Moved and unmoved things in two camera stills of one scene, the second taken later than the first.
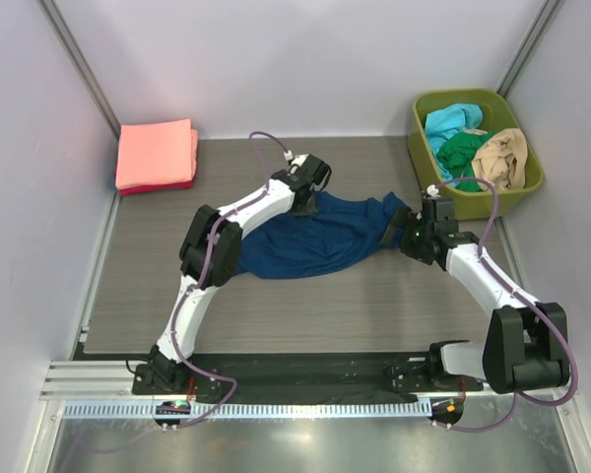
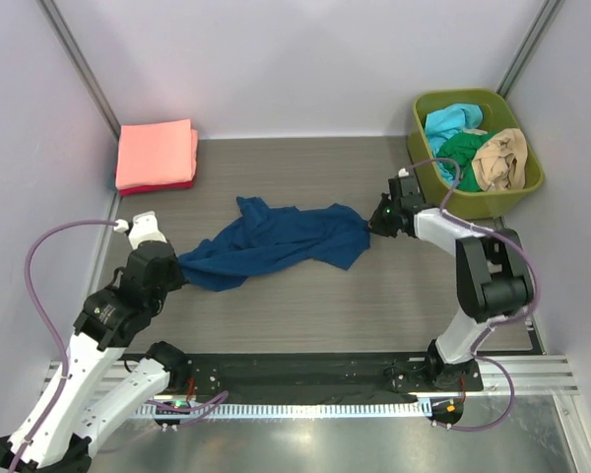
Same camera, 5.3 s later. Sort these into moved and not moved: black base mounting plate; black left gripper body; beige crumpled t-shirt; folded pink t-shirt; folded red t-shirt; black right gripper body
Moved: black left gripper body; black right gripper body
Not moved: folded red t-shirt; beige crumpled t-shirt; black base mounting plate; folded pink t-shirt
